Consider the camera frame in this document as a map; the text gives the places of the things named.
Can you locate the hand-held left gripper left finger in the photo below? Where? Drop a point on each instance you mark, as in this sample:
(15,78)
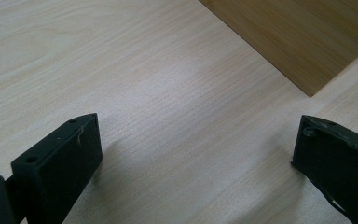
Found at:
(59,165)

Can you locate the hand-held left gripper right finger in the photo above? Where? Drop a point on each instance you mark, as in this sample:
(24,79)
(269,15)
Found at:
(335,158)

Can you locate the brown wooden board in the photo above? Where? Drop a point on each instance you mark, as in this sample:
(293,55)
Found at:
(295,34)

